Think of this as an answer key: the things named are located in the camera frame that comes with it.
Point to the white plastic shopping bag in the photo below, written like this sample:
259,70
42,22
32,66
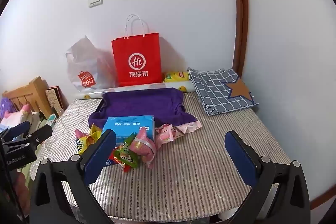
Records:
89,66

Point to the yellow pink snack packet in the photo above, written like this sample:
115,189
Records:
80,144

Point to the pink peach candy packet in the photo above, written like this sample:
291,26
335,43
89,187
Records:
162,137

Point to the pink white plush toy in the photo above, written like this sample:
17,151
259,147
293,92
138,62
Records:
15,117

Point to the brown patterned box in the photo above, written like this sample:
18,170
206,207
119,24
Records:
53,100

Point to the yellow green drink packet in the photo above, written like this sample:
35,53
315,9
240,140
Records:
176,76

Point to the wooden headboard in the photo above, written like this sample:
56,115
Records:
26,98

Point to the purple plush toy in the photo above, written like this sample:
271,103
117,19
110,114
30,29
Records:
4,106

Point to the brown wooden door frame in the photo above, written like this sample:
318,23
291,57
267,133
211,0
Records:
240,11

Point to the pink panda print snack packet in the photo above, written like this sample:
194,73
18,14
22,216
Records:
175,130

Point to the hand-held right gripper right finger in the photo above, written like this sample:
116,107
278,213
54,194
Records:
240,158

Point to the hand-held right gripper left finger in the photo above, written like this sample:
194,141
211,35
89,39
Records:
101,153

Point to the red paper bag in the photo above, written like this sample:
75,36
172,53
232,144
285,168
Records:
136,56

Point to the grey checked cloth with star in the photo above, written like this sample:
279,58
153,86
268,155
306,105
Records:
223,92

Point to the duck print rolled mat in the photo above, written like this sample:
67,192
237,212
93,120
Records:
131,90

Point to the purple towel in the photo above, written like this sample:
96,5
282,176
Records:
147,106

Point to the blue tissue pack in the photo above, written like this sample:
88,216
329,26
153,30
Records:
128,127

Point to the pink bear print snack packet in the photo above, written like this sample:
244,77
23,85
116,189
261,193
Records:
141,146

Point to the green snack packet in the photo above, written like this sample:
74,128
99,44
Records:
127,155

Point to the striped bed sheet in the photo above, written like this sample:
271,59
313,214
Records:
183,174

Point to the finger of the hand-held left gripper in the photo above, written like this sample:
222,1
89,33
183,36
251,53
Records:
39,136
15,130

